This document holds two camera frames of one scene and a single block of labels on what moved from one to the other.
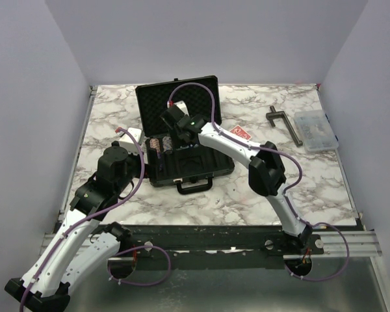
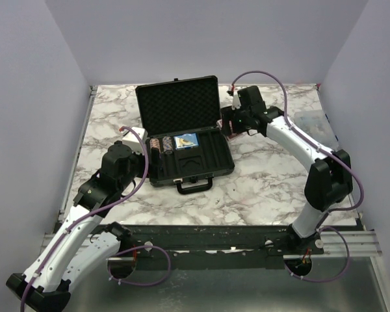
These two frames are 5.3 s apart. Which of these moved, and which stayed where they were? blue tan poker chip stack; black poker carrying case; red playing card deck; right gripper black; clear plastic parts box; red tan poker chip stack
Moved: red playing card deck; right gripper black
Stayed: blue tan poker chip stack; red tan poker chip stack; black poker carrying case; clear plastic parts box
